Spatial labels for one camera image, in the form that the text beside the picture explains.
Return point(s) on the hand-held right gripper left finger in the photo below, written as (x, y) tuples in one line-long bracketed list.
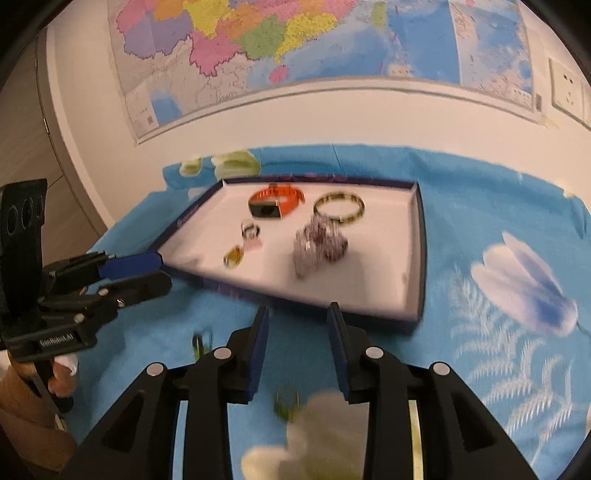
[(261, 350)]

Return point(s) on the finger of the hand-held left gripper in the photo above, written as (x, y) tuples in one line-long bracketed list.
[(134, 265), (143, 286)]

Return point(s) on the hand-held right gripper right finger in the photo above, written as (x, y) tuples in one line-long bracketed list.
[(339, 355)]

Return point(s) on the dark blue shallow box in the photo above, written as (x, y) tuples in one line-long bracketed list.
[(369, 277)]

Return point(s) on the orange smartwatch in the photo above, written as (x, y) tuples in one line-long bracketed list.
[(265, 210)]

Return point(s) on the tortoiseshell bangle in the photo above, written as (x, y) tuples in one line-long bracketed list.
[(356, 213)]

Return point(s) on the person's left forearm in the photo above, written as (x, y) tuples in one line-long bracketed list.
[(23, 424)]

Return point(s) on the person's left hand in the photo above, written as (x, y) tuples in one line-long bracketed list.
[(62, 376)]

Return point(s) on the grey-brown door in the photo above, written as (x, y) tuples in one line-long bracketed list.
[(23, 138)]

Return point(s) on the blue floral cloth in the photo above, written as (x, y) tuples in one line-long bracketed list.
[(461, 207)]

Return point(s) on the colourful wall map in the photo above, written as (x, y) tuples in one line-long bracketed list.
[(323, 46)]

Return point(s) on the white wall socket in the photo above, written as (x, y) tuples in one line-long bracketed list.
[(565, 87)]

